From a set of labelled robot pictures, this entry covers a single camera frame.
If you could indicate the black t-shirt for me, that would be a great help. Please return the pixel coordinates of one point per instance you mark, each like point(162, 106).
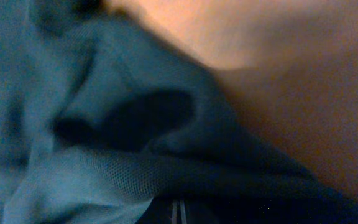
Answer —
point(101, 123)

